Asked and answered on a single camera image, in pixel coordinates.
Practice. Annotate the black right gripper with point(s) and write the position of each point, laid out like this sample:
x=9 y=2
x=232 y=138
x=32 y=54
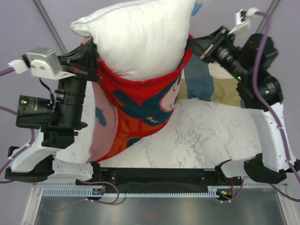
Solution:
x=200 y=46

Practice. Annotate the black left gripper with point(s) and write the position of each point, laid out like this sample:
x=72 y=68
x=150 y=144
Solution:
x=82 y=62

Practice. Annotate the white pillow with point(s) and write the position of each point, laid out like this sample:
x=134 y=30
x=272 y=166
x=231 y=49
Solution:
x=141 y=39

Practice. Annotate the red patterned pillowcase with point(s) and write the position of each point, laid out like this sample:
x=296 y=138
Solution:
x=127 y=111

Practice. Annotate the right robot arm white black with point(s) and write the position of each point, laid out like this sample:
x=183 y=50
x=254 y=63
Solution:
x=262 y=97

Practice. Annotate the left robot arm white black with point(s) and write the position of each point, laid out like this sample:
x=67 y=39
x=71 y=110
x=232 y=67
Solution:
x=54 y=123

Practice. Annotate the blue beige checkered pillow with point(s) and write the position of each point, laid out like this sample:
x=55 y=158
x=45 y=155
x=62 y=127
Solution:
x=208 y=82

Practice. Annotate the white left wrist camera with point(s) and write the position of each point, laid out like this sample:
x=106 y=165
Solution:
x=43 y=63

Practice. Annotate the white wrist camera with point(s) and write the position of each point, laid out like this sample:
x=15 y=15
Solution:
x=242 y=20
x=43 y=63

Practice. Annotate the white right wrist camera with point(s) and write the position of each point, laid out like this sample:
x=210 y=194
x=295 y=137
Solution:
x=242 y=20

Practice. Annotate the left aluminium frame post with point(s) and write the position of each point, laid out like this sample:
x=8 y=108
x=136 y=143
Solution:
x=49 y=24

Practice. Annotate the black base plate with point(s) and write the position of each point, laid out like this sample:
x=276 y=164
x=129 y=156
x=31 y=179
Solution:
x=164 y=180

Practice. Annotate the white slotted cable duct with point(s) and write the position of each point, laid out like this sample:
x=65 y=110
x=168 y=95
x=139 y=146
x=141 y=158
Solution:
x=104 y=192

